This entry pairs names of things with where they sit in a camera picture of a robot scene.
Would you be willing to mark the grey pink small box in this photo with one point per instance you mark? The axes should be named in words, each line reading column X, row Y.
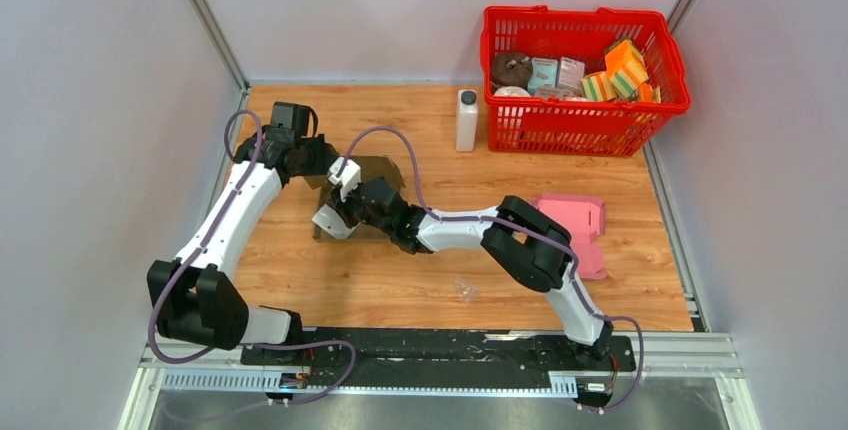
column 570, row 75

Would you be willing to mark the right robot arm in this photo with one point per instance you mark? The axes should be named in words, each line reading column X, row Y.
column 530, row 247

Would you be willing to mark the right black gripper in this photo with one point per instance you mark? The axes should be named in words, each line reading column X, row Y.
column 345, row 207

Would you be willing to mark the orange green sponge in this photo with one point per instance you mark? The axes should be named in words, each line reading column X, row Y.
column 625, row 67

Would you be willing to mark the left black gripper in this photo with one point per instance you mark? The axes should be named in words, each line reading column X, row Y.
column 325, row 153

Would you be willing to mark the white plastic bag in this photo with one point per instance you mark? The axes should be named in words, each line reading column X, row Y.
column 328, row 220

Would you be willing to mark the aluminium frame rail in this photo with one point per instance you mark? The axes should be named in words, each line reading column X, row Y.
column 682, row 358

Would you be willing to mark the white round lid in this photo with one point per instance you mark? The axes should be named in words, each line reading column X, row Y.
column 512, row 92

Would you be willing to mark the brown cardboard box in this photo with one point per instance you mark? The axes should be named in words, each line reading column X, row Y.
column 372, row 167

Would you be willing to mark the small clear screw bag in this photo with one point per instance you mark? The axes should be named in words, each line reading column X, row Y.
column 464, row 290

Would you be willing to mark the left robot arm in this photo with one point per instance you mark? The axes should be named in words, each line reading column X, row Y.
column 193, row 294

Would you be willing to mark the brown round item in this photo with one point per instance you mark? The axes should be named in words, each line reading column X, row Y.
column 510, row 69

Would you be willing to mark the white bottle black cap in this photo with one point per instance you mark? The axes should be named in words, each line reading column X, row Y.
column 467, row 115

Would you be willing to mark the striped sponge pack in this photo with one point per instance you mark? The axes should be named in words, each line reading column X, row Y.
column 597, row 87

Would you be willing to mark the red plastic basket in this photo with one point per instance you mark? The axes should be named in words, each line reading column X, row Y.
column 553, row 126

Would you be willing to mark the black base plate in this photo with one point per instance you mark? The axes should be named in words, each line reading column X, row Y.
column 441, row 358

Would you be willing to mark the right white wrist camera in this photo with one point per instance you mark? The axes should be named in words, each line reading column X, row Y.
column 345, row 175

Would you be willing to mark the pink paper box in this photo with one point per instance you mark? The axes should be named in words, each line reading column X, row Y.
column 584, row 217

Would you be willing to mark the teal small box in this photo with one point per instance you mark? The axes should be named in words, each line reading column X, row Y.
column 544, row 74

